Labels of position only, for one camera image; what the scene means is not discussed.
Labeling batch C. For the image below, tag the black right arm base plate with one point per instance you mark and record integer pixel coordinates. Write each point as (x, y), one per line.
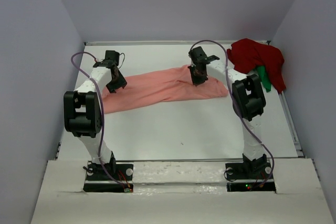
(239, 180)

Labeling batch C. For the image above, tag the pink t shirt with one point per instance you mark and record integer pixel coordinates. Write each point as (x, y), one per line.
(169, 85)

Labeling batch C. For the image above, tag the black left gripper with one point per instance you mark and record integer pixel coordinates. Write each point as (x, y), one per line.
(122, 82)

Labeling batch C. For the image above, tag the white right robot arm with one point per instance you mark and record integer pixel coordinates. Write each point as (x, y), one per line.
(248, 103)

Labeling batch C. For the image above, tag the red t shirt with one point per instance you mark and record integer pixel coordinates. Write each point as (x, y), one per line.
(247, 54)

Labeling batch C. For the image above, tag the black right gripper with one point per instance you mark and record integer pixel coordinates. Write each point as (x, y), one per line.
(196, 81)

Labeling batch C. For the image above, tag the green t shirt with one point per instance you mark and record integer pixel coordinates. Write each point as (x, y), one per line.
(261, 70)

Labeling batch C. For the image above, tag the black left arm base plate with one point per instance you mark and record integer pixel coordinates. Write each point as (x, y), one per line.
(97, 181)

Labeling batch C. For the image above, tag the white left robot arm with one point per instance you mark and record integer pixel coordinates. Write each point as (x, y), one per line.
(84, 109)

